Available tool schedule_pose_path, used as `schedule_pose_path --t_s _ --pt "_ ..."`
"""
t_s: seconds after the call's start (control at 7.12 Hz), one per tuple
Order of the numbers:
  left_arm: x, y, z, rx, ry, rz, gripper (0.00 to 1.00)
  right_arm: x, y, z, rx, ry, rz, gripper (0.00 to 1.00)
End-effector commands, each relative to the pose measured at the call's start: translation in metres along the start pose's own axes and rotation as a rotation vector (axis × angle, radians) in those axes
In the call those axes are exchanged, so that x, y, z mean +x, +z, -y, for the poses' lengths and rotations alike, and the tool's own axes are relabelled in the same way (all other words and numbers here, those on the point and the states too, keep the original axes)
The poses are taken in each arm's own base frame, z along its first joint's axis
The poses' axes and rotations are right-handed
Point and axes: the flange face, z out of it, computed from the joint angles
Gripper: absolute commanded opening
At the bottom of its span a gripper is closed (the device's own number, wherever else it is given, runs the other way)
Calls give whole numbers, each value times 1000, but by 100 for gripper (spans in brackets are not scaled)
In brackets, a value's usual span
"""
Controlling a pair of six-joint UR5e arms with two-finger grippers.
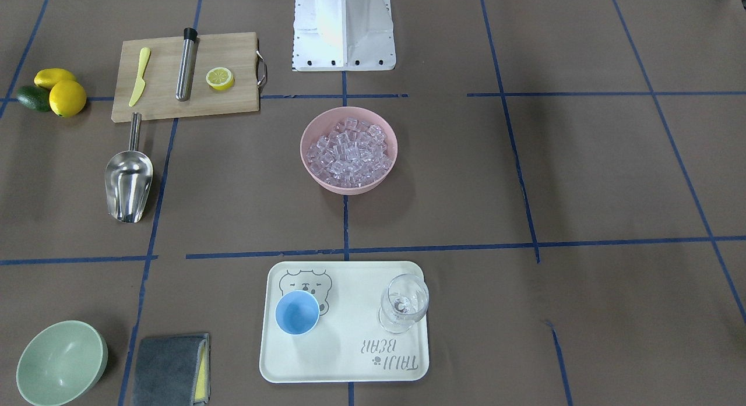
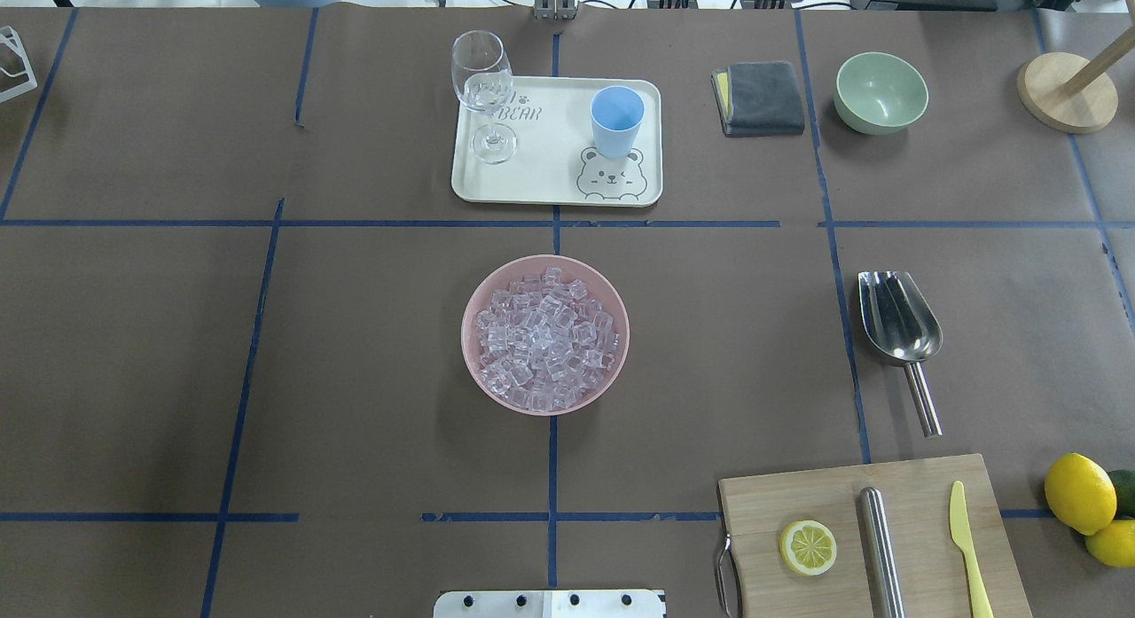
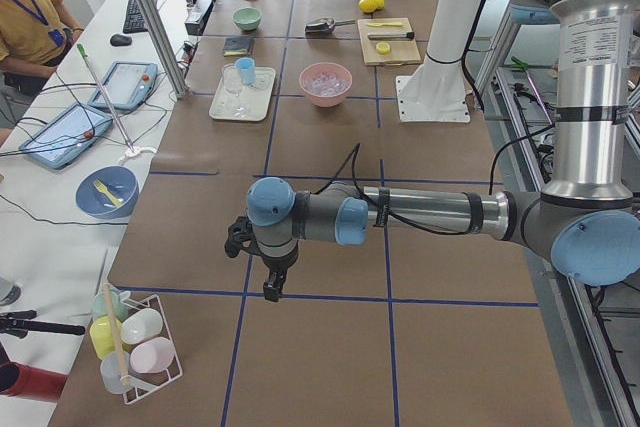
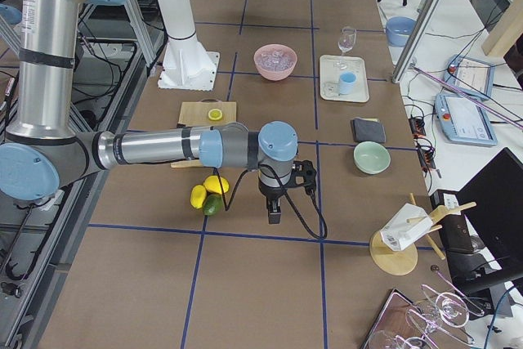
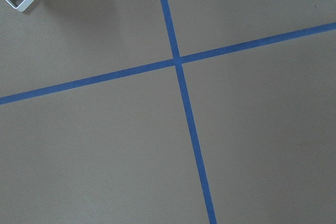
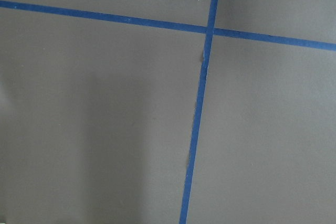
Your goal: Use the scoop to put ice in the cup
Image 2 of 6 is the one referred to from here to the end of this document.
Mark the stainless steel ice scoop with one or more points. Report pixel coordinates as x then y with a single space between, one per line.
902 327

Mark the white wire rack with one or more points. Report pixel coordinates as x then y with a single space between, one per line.
17 74

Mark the clear wine glass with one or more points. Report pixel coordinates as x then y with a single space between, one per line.
483 80

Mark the steel muddler rod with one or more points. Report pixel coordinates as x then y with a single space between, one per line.
881 557

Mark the yellow plastic knife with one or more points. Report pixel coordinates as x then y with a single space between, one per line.
962 537

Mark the folded grey cloth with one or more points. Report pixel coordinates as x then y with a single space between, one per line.
759 99

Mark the pink bowl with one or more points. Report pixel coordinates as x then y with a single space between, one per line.
545 334

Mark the lemon half slice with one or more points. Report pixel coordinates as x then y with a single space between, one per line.
808 547

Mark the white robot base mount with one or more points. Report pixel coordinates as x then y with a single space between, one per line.
552 603

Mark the light blue plastic cup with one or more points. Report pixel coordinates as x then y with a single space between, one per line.
616 115

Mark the large yellow lemon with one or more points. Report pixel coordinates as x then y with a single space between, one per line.
1080 494

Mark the wooden cup stand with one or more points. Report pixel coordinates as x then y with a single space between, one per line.
1071 93

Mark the cream bear tray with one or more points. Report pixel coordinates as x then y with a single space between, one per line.
556 162

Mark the small yellow lemon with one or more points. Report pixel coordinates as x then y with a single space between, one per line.
1113 546

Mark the wooden cutting board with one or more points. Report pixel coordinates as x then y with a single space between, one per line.
916 496

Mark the light green bowl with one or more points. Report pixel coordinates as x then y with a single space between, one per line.
877 94

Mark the pile of clear ice cubes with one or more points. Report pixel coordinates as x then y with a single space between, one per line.
545 339

